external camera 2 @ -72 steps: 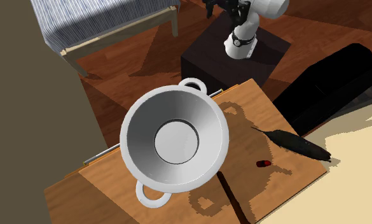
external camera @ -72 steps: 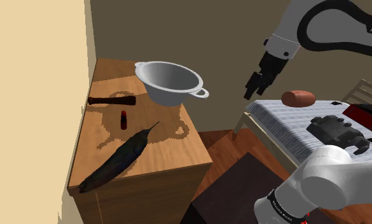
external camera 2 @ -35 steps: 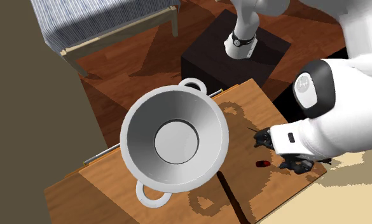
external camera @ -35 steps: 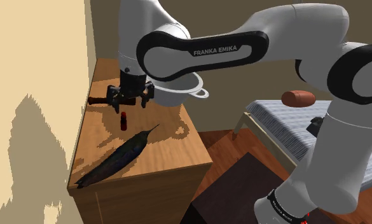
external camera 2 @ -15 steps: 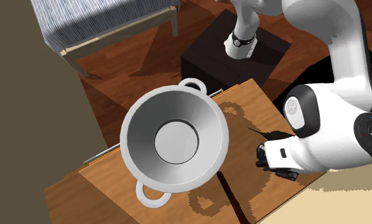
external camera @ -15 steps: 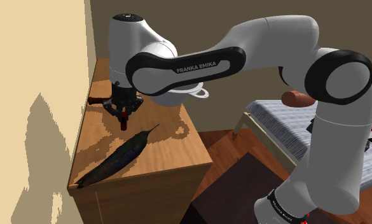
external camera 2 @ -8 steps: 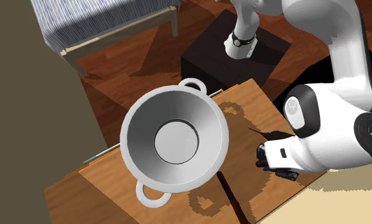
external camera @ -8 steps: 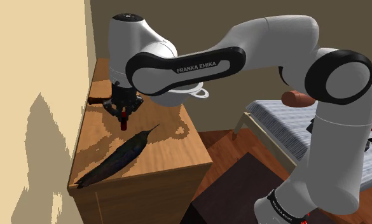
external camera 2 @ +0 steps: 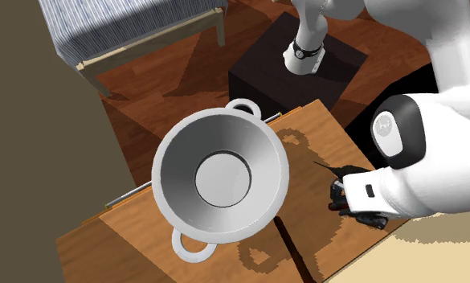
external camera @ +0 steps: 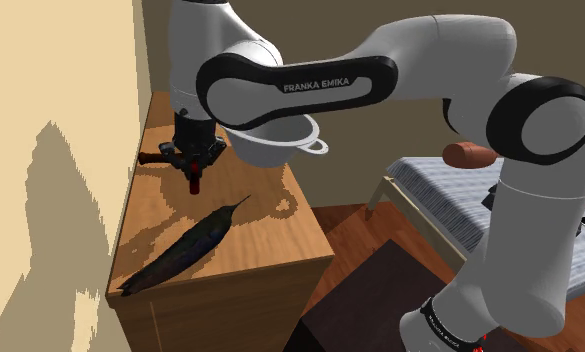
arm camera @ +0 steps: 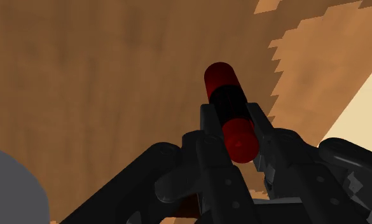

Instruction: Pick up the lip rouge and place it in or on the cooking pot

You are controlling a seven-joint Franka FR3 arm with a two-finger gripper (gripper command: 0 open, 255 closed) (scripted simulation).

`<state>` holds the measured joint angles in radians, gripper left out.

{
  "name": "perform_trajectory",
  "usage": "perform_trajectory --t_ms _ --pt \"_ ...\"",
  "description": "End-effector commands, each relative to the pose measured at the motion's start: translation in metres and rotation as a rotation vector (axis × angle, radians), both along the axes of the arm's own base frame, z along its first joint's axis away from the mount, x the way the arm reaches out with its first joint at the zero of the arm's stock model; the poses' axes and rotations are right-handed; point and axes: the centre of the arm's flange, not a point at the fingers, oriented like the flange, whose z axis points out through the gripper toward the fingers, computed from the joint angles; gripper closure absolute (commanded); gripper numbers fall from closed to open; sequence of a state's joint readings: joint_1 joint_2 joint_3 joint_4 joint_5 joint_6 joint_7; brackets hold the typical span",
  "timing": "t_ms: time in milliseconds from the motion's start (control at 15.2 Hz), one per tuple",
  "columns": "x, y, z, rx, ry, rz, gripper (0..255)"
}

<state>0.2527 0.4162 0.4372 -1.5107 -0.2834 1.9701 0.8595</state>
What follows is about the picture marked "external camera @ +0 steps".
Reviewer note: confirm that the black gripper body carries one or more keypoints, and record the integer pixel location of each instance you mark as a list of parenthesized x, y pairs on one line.
[(194, 131)]

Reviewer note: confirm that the brown cylinder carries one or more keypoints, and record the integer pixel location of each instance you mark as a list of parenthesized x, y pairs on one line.
[(149, 158)]

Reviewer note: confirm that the dark robot stand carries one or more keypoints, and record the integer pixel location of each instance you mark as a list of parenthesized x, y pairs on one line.
[(370, 302)]

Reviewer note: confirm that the brown bolster pillow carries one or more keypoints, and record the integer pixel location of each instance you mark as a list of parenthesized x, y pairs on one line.
[(467, 155)]

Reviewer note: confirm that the small red cylinder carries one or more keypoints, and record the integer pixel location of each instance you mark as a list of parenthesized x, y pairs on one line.
[(194, 185)]

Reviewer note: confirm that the bed with striped grey mattress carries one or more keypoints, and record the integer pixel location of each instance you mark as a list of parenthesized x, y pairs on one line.
[(433, 195)]

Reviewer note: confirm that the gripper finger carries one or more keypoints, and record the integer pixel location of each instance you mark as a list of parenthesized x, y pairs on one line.
[(171, 152), (213, 152)]

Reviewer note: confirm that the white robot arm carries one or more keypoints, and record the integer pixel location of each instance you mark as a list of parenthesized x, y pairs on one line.
[(467, 48)]

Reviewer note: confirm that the black bird figure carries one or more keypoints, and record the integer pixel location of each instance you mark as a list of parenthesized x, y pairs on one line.
[(194, 241)]

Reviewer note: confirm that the wooden chest of drawers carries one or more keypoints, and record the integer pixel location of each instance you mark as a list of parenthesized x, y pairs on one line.
[(267, 234)]

